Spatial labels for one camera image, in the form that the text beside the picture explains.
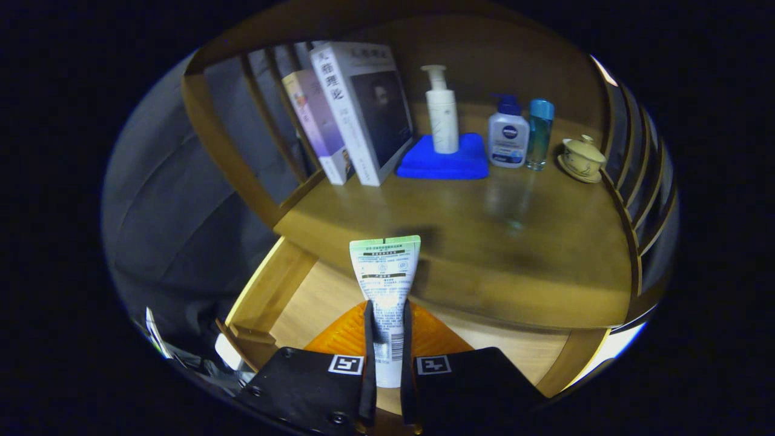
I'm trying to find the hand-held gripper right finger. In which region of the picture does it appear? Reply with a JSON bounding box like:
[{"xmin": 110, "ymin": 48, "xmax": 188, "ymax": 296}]
[{"xmin": 400, "ymin": 300, "xmax": 547, "ymax": 436}]

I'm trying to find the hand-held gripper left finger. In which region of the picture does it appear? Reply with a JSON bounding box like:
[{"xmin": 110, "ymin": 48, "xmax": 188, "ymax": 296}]
[{"xmin": 238, "ymin": 300, "xmax": 378, "ymax": 436}]

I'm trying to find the brown wooden drawer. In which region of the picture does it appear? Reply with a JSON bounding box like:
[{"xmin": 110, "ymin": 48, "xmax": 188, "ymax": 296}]
[{"xmin": 215, "ymin": 235, "xmax": 611, "ymax": 418}]

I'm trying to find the white green tube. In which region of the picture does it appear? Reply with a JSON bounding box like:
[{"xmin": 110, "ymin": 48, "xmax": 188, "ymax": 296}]
[{"xmin": 349, "ymin": 235, "xmax": 422, "ymax": 388}]

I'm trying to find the wooden countertop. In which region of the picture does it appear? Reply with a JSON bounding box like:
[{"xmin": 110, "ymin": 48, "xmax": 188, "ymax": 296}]
[{"xmin": 272, "ymin": 100, "xmax": 635, "ymax": 332}]

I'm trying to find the brown wooden cabinet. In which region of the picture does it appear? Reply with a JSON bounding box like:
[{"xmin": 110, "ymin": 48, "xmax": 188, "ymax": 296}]
[{"xmin": 180, "ymin": 0, "xmax": 682, "ymax": 340}]

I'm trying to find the blue folded cloth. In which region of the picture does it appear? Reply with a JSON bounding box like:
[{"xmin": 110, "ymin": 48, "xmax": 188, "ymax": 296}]
[{"xmin": 396, "ymin": 132, "xmax": 490, "ymax": 180}]

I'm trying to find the black backdrop cloth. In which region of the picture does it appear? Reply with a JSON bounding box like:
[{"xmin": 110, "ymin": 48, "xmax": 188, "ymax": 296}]
[{"xmin": 100, "ymin": 45, "xmax": 328, "ymax": 358}]

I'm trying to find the white bottle with blue cap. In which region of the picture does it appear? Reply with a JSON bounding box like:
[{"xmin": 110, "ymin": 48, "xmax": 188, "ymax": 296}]
[{"xmin": 487, "ymin": 93, "xmax": 530, "ymax": 169}]

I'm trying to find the purple book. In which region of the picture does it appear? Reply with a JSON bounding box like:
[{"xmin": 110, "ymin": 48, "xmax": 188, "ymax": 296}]
[{"xmin": 282, "ymin": 68, "xmax": 356, "ymax": 186}]

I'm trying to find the white pump bottle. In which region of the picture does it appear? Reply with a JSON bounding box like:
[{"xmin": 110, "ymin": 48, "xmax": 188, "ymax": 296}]
[{"xmin": 421, "ymin": 64, "xmax": 460, "ymax": 155}]

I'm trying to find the white thick book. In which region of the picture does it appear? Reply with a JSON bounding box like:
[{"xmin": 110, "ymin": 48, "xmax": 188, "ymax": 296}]
[{"xmin": 309, "ymin": 41, "xmax": 417, "ymax": 187}]

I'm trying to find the teal slim bottle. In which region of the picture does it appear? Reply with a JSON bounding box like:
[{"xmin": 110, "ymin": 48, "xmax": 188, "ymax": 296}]
[{"xmin": 525, "ymin": 99, "xmax": 555, "ymax": 171}]

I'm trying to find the beige lidded teacup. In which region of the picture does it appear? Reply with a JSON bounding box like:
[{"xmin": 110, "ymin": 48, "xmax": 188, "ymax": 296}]
[{"xmin": 557, "ymin": 134, "xmax": 607, "ymax": 184}]

